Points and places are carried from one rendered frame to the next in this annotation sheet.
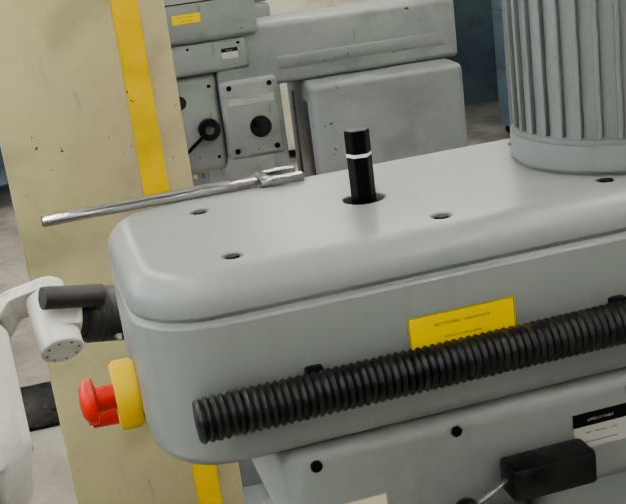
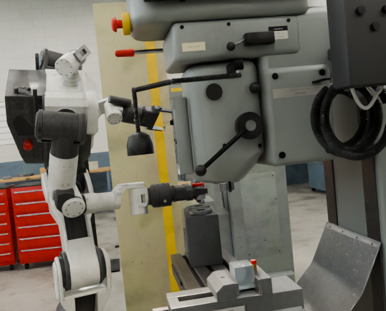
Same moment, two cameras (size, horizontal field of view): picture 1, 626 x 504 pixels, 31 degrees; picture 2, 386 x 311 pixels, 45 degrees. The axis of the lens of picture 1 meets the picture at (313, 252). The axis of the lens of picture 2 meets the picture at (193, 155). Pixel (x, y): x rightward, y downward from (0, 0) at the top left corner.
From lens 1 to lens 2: 0.79 m
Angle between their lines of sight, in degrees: 15
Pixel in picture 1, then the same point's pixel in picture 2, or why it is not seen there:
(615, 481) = (285, 57)
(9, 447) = (90, 102)
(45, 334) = (109, 111)
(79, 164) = not seen: hidden behind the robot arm
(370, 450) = (200, 25)
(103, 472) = (131, 236)
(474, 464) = (234, 37)
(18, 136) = not seen: hidden behind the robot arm
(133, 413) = (127, 23)
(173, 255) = not seen: outside the picture
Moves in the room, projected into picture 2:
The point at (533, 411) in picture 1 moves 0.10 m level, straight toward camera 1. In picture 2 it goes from (254, 22) to (249, 14)
